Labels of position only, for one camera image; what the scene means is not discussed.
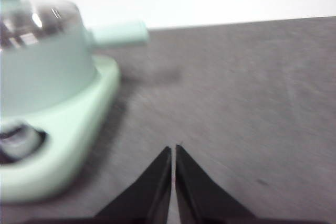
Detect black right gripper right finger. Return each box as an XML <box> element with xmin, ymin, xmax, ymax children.
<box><xmin>175</xmin><ymin>144</ymin><xmax>254</xmax><ymax>224</ymax></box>

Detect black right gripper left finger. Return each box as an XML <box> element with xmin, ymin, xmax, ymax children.
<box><xmin>94</xmin><ymin>146</ymin><xmax>172</xmax><ymax>224</ymax></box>

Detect glass lid with green knob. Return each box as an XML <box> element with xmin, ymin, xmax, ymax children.
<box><xmin>0</xmin><ymin>0</ymin><xmax>82</xmax><ymax>53</ymax></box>

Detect mint green breakfast machine base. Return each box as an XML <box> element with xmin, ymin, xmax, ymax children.
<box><xmin>0</xmin><ymin>55</ymin><xmax>121</xmax><ymax>204</ymax></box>

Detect silver control knob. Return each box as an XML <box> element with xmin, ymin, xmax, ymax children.
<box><xmin>0</xmin><ymin>122</ymin><xmax>40</xmax><ymax>162</ymax></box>

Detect mint green pot with handle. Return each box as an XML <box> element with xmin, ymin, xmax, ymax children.
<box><xmin>0</xmin><ymin>20</ymin><xmax>150</xmax><ymax>113</ymax></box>

